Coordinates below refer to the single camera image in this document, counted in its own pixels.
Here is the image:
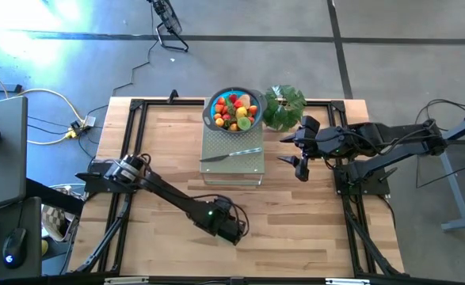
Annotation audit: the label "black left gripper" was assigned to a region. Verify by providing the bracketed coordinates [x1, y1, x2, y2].
[211, 196, 250, 247]

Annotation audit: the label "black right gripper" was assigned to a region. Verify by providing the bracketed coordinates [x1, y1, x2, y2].
[276, 115, 338, 183]

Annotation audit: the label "silver table knife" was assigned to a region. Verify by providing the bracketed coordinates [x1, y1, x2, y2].
[199, 147, 263, 163]

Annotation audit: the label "blue collapsible colander bowl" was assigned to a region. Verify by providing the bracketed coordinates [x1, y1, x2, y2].
[202, 86, 268, 135]

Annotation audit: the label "potted green plant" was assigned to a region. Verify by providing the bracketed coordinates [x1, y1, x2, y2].
[261, 84, 308, 133]

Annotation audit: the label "beige checkered cushion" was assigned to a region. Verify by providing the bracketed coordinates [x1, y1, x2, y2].
[40, 185, 81, 243]

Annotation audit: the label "black floor fan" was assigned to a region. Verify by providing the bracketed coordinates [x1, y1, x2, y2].
[147, 0, 190, 53]

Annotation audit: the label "black desk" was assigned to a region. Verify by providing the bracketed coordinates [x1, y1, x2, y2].
[0, 196, 43, 283]

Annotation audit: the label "black computer mouse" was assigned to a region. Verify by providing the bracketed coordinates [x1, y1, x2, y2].
[2, 227, 28, 270]

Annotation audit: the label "grey desk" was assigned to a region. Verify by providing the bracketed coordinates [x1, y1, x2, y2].
[0, 96, 29, 213]

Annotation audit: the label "grey floor bar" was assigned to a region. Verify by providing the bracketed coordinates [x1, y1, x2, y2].
[0, 82, 23, 94]

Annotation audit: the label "black aluminium table frame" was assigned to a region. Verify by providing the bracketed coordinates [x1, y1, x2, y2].
[67, 97, 406, 278]

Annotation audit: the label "silver metal bracket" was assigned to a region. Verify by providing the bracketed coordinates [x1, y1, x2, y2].
[326, 278, 372, 285]
[104, 276, 150, 285]

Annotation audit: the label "black cables on floor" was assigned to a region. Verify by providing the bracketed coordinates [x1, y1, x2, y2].
[413, 98, 465, 189]

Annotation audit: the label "blue grey table frame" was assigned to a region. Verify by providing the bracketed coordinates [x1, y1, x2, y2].
[440, 110, 465, 231]

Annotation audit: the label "black floor cable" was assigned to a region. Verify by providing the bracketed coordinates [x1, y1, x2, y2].
[85, 3, 158, 120]

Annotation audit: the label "cream hose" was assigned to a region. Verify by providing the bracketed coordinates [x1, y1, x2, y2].
[0, 65, 85, 146]

